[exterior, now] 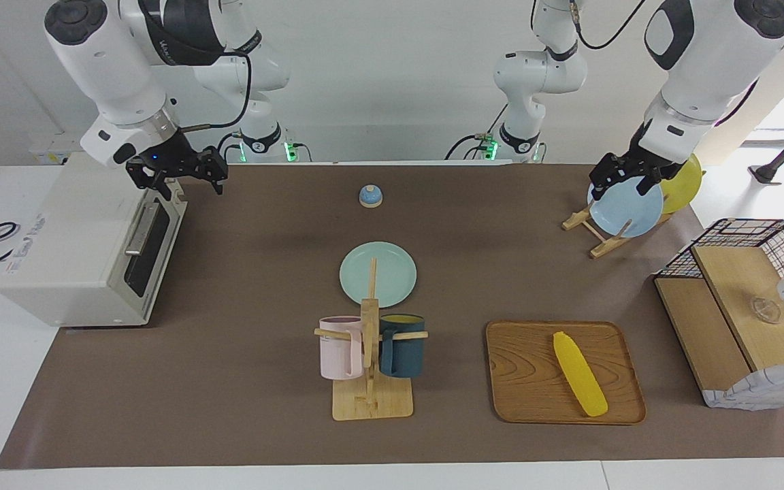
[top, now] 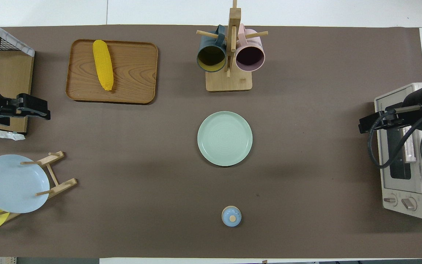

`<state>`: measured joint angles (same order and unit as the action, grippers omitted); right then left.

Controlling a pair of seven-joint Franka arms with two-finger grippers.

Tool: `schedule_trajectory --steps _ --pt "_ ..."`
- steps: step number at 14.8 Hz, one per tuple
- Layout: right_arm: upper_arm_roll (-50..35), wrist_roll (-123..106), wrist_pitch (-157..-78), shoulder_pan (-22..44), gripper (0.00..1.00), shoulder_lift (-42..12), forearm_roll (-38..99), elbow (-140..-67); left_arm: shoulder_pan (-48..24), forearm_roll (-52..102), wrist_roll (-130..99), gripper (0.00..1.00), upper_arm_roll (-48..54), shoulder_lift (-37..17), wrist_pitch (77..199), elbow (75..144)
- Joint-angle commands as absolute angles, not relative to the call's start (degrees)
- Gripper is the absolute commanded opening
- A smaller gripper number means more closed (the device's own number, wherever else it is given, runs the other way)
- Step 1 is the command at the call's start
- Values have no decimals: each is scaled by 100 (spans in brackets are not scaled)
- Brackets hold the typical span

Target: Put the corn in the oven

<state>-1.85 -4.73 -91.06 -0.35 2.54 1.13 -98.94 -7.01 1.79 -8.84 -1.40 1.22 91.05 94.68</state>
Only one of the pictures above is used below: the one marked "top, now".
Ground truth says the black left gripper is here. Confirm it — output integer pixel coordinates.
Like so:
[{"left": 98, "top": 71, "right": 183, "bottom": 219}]
[{"left": 0, "top": 93, "right": 51, "bottom": 121}]

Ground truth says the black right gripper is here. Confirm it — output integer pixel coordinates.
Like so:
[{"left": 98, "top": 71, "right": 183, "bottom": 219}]
[{"left": 359, "top": 104, "right": 422, "bottom": 134}]

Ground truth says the cream toaster oven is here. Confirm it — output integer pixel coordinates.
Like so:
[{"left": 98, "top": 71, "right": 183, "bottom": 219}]
[{"left": 374, "top": 82, "right": 422, "bottom": 220}]

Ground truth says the light green plate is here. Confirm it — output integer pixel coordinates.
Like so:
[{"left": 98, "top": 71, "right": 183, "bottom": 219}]
[{"left": 197, "top": 111, "right": 253, "bottom": 167}]

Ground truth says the light blue plate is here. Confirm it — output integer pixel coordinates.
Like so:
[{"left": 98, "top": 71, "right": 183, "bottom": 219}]
[{"left": 0, "top": 154, "right": 50, "bottom": 214}]

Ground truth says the wooden plate rack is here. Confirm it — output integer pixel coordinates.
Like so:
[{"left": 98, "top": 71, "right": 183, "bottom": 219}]
[{"left": 0, "top": 151, "right": 78, "bottom": 222}]

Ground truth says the brown wooden tray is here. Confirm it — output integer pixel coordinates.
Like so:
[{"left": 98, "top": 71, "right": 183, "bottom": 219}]
[{"left": 66, "top": 39, "right": 159, "bottom": 105}]

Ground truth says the brown table mat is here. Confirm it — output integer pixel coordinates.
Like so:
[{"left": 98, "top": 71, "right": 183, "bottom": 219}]
[{"left": 0, "top": 25, "right": 422, "bottom": 259}]

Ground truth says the pink mug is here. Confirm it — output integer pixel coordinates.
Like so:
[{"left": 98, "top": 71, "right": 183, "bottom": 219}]
[{"left": 235, "top": 24, "right": 266, "bottom": 72}]

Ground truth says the wooden mug rack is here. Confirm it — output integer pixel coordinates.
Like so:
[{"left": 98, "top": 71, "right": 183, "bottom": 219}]
[{"left": 196, "top": 0, "right": 269, "bottom": 92}]

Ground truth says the dark blue mug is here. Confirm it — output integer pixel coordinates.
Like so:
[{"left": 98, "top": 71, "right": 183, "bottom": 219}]
[{"left": 196, "top": 25, "right": 227, "bottom": 73}]

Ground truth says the wooden shelf with wire basket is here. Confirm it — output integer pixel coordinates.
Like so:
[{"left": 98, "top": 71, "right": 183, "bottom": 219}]
[{"left": 0, "top": 15, "right": 36, "bottom": 141}]

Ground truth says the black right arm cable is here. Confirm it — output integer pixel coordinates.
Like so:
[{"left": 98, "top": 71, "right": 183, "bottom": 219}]
[{"left": 368, "top": 106, "right": 422, "bottom": 198}]

